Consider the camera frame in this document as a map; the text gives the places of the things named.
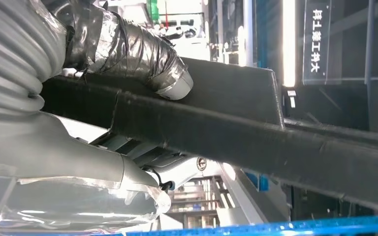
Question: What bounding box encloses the blue metal shelf rack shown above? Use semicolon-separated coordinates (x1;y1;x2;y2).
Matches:
0;215;378;236

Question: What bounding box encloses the bright light strip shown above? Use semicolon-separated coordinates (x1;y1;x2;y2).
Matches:
282;0;297;88

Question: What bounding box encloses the black sign with white characters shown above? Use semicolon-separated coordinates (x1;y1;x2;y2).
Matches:
302;0;332;86

